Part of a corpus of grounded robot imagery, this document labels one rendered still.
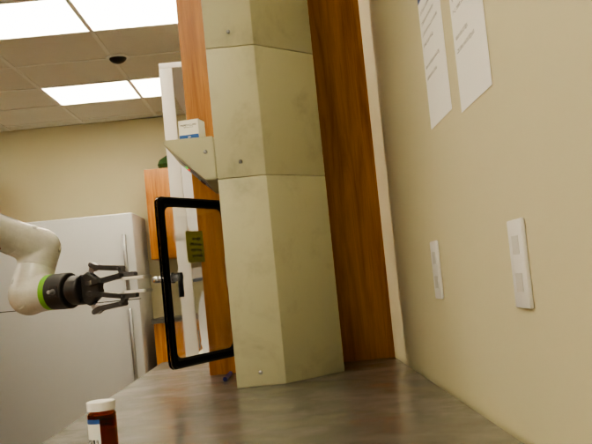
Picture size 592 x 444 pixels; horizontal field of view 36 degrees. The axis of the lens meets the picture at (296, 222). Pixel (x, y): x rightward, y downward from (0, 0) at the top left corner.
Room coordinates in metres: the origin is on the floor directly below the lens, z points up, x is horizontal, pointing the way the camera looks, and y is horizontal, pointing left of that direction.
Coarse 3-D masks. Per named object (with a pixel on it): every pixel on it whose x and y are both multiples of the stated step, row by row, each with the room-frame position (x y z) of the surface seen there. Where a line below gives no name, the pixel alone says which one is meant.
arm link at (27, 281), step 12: (24, 264) 2.37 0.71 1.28; (36, 264) 2.37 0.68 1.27; (24, 276) 2.36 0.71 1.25; (36, 276) 2.36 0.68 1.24; (12, 288) 2.35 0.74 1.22; (24, 288) 2.34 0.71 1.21; (36, 288) 2.33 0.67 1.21; (12, 300) 2.35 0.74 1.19; (24, 300) 2.34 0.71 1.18; (36, 300) 2.33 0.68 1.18; (24, 312) 2.37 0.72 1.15; (36, 312) 2.37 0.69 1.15
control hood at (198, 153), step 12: (168, 144) 2.05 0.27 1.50; (180, 144) 2.05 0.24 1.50; (192, 144) 2.05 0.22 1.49; (204, 144) 2.05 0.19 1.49; (180, 156) 2.05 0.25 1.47; (192, 156) 2.05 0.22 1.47; (204, 156) 2.05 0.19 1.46; (192, 168) 2.06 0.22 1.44; (204, 168) 2.05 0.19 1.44; (216, 168) 2.06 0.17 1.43; (204, 180) 2.12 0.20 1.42; (216, 180) 2.06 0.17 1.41; (216, 192) 2.35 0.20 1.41
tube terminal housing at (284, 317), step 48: (240, 48) 2.06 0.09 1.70; (240, 96) 2.05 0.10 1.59; (288, 96) 2.13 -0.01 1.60; (240, 144) 2.05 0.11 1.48; (288, 144) 2.11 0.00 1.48; (240, 192) 2.05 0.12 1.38; (288, 192) 2.10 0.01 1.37; (240, 240) 2.05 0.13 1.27; (288, 240) 2.09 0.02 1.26; (240, 288) 2.05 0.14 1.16; (288, 288) 2.08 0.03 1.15; (336, 288) 2.20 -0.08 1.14; (240, 336) 2.05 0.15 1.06; (288, 336) 2.07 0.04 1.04; (336, 336) 2.19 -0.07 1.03; (240, 384) 2.05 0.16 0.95
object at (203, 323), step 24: (168, 216) 2.13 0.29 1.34; (192, 216) 2.22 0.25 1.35; (216, 216) 2.32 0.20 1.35; (168, 240) 2.12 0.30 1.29; (192, 240) 2.21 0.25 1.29; (216, 240) 2.31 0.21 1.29; (192, 264) 2.20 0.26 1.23; (216, 264) 2.30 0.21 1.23; (192, 288) 2.19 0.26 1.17; (216, 288) 2.29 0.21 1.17; (192, 312) 2.18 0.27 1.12; (216, 312) 2.28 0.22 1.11; (168, 336) 2.09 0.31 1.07; (192, 336) 2.18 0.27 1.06; (216, 336) 2.27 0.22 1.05; (168, 360) 2.09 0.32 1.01
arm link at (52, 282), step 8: (48, 280) 2.32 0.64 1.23; (56, 280) 2.31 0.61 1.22; (64, 280) 2.31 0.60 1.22; (48, 288) 2.31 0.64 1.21; (56, 288) 2.30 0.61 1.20; (48, 296) 2.31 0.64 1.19; (56, 296) 2.30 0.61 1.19; (64, 296) 2.31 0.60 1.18; (48, 304) 2.32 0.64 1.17; (56, 304) 2.31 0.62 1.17; (64, 304) 2.31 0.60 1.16
